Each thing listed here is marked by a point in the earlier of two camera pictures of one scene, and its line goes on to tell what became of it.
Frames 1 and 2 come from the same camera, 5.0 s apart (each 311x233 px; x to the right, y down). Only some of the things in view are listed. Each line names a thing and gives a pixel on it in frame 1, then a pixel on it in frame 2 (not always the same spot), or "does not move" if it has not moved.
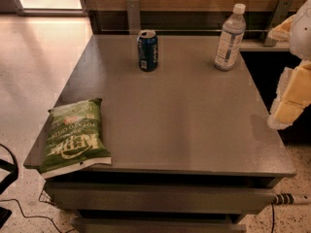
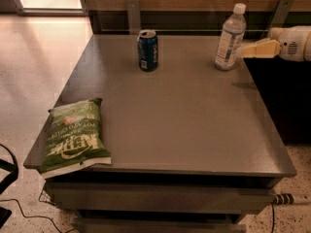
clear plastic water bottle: x=231 y=40 does not move
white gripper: x=301 y=33 -> x=291 y=45
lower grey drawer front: x=156 y=224 does not move
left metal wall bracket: x=134 y=17 does not move
